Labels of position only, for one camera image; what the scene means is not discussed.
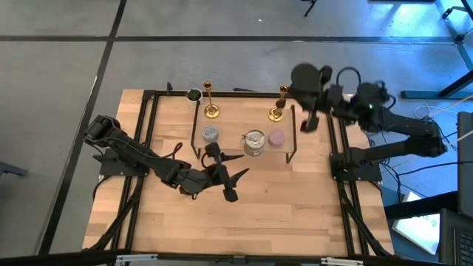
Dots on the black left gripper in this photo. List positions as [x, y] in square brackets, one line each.
[212, 173]

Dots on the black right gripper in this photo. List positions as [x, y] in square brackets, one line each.
[332, 98]

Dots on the tall silver candle tin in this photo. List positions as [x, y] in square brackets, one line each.
[255, 143]

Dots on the gold candlestick holder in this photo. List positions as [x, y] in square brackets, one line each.
[275, 115]
[211, 111]

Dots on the small blue-grey candle tin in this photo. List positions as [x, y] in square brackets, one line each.
[210, 133]

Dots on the small pink candle tin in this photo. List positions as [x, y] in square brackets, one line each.
[276, 138]

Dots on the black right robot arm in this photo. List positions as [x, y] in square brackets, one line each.
[406, 123]

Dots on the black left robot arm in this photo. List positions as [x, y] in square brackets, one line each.
[125, 147]

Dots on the wooden shelf riser black legs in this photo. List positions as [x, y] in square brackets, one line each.
[236, 122]

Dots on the white pot with plant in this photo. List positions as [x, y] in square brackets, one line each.
[194, 95]

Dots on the black tripod leg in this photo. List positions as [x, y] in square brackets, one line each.
[309, 9]

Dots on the open laptop bright screen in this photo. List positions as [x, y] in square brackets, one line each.
[417, 229]

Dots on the dark computer monitor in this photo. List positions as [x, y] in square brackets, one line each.
[466, 166]

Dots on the black keyboard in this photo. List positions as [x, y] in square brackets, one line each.
[456, 240]

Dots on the grey chair base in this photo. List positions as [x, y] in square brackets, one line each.
[11, 170]

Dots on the black aluminium table frame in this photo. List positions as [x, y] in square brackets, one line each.
[258, 95]

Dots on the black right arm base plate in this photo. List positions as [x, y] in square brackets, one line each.
[369, 175]

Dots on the black desk leg frame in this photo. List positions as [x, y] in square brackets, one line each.
[421, 94]

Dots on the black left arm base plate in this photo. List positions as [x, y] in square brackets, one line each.
[111, 170]

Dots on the silver frame bracket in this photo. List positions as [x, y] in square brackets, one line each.
[136, 257]
[341, 261]

